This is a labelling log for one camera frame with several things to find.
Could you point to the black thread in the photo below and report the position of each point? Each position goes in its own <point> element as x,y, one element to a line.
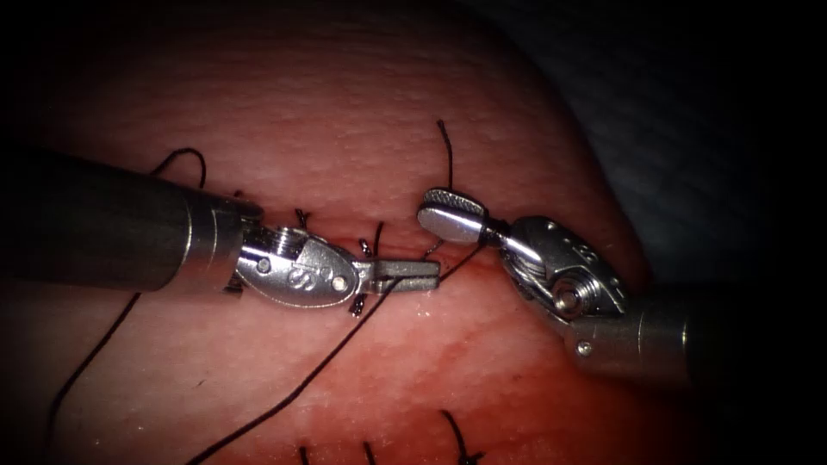
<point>450,168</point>

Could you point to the grey cloth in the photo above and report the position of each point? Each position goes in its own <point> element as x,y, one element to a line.
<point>678,129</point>

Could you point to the dark right arm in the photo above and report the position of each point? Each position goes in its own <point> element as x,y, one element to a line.
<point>646,342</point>

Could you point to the left arm needle driver jaw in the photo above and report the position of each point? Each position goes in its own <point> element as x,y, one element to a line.
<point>407,268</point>
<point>410,284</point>

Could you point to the left arm needle driver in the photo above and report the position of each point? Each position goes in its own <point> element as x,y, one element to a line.
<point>304,274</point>

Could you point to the dark left arm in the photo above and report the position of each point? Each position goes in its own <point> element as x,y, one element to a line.
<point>116,219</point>

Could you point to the tissue pad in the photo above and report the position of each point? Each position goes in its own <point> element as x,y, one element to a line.
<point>362,116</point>

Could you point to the right arm needle driver jaw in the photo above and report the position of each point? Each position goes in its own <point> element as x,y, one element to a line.
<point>455,200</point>
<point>452,225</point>

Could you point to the right arm needle driver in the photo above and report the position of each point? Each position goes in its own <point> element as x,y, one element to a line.
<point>555,258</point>

